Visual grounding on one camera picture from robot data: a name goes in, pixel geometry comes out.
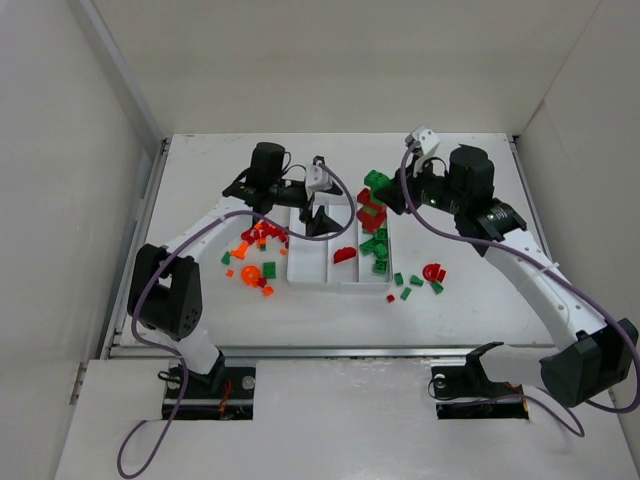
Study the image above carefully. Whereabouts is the white three-compartment tray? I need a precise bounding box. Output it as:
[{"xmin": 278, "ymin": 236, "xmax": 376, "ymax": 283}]
[{"xmin": 286, "ymin": 220, "xmax": 392, "ymax": 294}]

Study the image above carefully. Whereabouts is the red semicircle lego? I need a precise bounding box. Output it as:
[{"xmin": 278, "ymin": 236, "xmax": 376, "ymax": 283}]
[{"xmin": 422, "ymin": 263, "xmax": 447, "ymax": 283}]

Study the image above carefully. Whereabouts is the purple cable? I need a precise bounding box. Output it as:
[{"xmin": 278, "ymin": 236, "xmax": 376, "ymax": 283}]
[
  {"xmin": 115, "ymin": 158, "xmax": 357, "ymax": 480},
  {"xmin": 399, "ymin": 142, "xmax": 640, "ymax": 437}
]

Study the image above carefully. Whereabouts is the red green lego tower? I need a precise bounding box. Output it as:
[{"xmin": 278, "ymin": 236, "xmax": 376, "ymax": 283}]
[{"xmin": 356, "ymin": 170, "xmax": 391, "ymax": 234}]

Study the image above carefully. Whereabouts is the red arch lego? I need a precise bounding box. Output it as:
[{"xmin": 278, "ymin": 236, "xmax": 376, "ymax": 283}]
[{"xmin": 333, "ymin": 247, "xmax": 357, "ymax": 264}]

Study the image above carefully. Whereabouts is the aluminium rail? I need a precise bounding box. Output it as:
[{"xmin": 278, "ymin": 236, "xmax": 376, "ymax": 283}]
[{"xmin": 99, "ymin": 344, "xmax": 584, "ymax": 360}]

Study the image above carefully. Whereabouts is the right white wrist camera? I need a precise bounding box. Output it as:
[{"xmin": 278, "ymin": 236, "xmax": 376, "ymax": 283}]
[{"xmin": 405, "ymin": 125, "xmax": 441, "ymax": 158}]

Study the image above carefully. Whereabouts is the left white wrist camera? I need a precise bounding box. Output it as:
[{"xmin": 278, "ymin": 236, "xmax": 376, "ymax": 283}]
[{"xmin": 304, "ymin": 156, "xmax": 333, "ymax": 195}]

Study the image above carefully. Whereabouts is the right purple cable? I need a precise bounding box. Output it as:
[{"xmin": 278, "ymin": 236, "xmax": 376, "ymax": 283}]
[{"xmin": 399, "ymin": 142, "xmax": 640, "ymax": 437}]

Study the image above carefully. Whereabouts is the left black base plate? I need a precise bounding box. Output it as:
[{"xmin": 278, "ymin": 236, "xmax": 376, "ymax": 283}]
[{"xmin": 175, "ymin": 364, "xmax": 256, "ymax": 421}]

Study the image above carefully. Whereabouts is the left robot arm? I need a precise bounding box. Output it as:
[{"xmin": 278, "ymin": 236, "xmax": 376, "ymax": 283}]
[{"xmin": 127, "ymin": 142, "xmax": 349, "ymax": 391}]

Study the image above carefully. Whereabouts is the green square lego plate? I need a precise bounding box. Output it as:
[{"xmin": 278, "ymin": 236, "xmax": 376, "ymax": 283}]
[{"xmin": 262, "ymin": 261, "xmax": 277, "ymax": 280}]

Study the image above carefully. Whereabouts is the orange dome lego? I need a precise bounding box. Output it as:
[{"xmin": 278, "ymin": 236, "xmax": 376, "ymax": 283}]
[{"xmin": 241, "ymin": 265, "xmax": 261, "ymax": 288}]

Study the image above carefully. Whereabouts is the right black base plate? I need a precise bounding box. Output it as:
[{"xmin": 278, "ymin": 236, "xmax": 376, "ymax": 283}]
[{"xmin": 428, "ymin": 365, "xmax": 529, "ymax": 420}]

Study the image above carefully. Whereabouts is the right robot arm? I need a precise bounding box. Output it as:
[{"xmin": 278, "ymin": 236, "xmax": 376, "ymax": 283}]
[{"xmin": 375, "ymin": 140, "xmax": 639, "ymax": 407}]

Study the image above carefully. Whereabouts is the green sloped lego piece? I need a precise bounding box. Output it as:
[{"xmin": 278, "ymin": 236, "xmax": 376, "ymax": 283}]
[{"xmin": 410, "ymin": 275, "xmax": 424, "ymax": 287}]

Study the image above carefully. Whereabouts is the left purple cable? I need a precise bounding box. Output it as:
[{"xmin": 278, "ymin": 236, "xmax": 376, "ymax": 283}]
[{"xmin": 115, "ymin": 158, "xmax": 357, "ymax": 480}]

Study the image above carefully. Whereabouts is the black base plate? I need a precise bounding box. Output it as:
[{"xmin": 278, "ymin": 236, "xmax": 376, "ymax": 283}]
[
  {"xmin": 175, "ymin": 364, "xmax": 256, "ymax": 421},
  {"xmin": 428, "ymin": 365, "xmax": 529, "ymax": 420}
]

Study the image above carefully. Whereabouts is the small green lego brick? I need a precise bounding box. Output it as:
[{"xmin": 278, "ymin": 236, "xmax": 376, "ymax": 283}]
[{"xmin": 431, "ymin": 282, "xmax": 444, "ymax": 294}]

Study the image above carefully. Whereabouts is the red lego pile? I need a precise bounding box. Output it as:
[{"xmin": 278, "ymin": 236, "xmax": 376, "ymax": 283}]
[{"xmin": 240, "ymin": 222, "xmax": 289, "ymax": 248}]

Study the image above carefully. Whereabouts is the orange cone lego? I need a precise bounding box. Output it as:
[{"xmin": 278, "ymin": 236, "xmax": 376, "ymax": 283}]
[{"xmin": 231, "ymin": 241, "xmax": 249, "ymax": 260}]

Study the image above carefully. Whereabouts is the green lego pile in tray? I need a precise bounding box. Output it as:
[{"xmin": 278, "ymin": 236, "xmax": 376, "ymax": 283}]
[{"xmin": 359, "ymin": 227, "xmax": 390, "ymax": 275}]

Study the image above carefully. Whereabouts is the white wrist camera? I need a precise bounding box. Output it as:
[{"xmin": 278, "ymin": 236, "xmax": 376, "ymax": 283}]
[
  {"xmin": 405, "ymin": 125, "xmax": 441, "ymax": 158},
  {"xmin": 304, "ymin": 156, "xmax": 333, "ymax": 195}
]

